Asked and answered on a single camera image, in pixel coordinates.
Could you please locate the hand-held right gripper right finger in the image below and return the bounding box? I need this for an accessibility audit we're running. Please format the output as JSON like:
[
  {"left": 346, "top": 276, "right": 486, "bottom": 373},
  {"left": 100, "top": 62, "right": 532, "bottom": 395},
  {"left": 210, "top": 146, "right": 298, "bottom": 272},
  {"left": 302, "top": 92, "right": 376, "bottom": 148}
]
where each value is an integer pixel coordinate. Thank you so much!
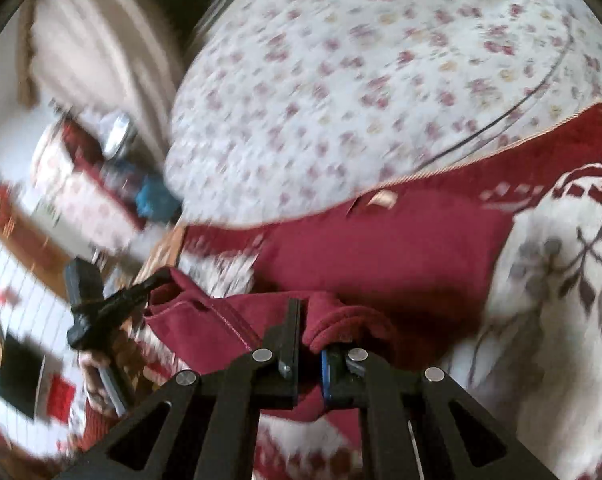
[{"left": 321, "top": 342, "right": 562, "bottom": 480}]

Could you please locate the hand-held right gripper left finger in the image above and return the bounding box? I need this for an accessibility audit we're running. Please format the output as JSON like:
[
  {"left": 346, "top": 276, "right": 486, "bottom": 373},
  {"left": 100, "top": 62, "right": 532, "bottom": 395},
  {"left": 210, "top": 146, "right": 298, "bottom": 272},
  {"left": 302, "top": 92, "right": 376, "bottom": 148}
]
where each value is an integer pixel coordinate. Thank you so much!
[{"left": 56, "top": 298, "right": 302, "bottom": 480}]

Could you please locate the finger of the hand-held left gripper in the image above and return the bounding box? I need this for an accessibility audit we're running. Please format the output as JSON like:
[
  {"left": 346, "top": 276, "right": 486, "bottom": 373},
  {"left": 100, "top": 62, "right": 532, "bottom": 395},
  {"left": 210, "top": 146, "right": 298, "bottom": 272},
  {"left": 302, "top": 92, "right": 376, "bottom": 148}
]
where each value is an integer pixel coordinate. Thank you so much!
[{"left": 101, "top": 266, "right": 175, "bottom": 322}]

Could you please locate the red sweater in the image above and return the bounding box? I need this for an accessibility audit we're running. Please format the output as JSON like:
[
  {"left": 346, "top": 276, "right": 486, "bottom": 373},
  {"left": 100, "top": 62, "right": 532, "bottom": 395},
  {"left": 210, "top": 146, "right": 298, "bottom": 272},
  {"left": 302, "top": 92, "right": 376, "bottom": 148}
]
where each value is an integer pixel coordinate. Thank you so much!
[{"left": 143, "top": 187, "right": 514, "bottom": 428}]

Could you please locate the person's left hand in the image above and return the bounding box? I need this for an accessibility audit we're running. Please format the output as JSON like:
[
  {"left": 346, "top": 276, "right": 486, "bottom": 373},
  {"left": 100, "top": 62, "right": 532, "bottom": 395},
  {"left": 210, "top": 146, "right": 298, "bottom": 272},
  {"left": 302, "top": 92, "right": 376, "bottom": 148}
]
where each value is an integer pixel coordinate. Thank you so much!
[{"left": 77, "top": 347, "right": 132, "bottom": 419}]

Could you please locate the orange checkered towel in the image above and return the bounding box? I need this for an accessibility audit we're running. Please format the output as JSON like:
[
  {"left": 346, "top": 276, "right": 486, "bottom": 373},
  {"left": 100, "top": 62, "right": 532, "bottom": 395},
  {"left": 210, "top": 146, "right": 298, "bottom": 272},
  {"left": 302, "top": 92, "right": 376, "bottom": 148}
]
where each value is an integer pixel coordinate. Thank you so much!
[{"left": 135, "top": 224, "right": 188, "bottom": 282}]

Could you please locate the white red patterned rug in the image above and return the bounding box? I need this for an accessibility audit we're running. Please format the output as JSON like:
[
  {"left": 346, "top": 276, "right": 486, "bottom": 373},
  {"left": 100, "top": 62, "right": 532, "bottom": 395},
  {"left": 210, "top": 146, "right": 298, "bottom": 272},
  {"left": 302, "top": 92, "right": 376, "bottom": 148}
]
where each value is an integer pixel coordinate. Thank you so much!
[{"left": 0, "top": 160, "right": 146, "bottom": 461}]

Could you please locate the teal plastic bag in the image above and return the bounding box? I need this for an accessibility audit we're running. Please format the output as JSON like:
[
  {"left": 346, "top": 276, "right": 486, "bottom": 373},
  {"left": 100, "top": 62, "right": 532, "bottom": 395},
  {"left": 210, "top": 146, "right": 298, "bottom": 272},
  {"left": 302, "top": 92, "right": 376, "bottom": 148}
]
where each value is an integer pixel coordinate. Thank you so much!
[{"left": 132, "top": 174, "right": 182, "bottom": 222}]

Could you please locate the black flat object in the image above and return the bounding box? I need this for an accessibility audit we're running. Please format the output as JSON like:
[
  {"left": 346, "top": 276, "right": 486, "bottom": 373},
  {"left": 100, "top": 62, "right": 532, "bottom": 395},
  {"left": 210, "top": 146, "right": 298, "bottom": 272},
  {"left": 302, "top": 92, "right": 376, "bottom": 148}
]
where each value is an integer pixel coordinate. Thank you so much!
[{"left": 0, "top": 334, "right": 46, "bottom": 419}]

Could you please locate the clear plastic bag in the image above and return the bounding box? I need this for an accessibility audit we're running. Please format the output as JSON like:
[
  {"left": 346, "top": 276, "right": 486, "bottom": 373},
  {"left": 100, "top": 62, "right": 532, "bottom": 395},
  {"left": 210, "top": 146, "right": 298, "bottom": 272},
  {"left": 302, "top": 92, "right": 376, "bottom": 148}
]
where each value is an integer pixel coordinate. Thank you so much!
[{"left": 100, "top": 159, "right": 142, "bottom": 197}]

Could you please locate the silver foil bag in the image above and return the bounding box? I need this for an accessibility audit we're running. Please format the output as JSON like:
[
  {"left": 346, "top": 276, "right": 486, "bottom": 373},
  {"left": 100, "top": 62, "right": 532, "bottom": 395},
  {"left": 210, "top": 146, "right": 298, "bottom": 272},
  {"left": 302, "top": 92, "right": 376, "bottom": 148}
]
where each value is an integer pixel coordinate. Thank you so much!
[{"left": 100, "top": 111, "right": 138, "bottom": 159}]

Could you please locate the red white floral blanket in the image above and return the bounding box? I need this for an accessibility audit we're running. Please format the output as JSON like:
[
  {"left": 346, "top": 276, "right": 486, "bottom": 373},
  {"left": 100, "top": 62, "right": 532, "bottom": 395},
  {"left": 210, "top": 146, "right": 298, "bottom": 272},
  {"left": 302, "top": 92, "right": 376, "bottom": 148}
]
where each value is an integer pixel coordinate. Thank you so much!
[{"left": 176, "top": 102, "right": 602, "bottom": 480}]

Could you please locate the beige curtain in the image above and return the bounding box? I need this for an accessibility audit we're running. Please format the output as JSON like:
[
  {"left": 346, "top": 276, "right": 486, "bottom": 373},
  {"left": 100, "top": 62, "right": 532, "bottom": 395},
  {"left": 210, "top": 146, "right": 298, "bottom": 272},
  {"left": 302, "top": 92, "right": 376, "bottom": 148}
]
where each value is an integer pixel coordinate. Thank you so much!
[{"left": 23, "top": 0, "right": 192, "bottom": 161}]

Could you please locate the white floral quilt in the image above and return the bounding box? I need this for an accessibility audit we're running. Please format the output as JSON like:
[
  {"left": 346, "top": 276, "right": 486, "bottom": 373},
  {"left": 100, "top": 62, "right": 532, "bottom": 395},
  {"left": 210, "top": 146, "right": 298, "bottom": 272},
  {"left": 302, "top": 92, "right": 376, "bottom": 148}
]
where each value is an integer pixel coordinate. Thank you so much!
[{"left": 163, "top": 0, "right": 602, "bottom": 227}]

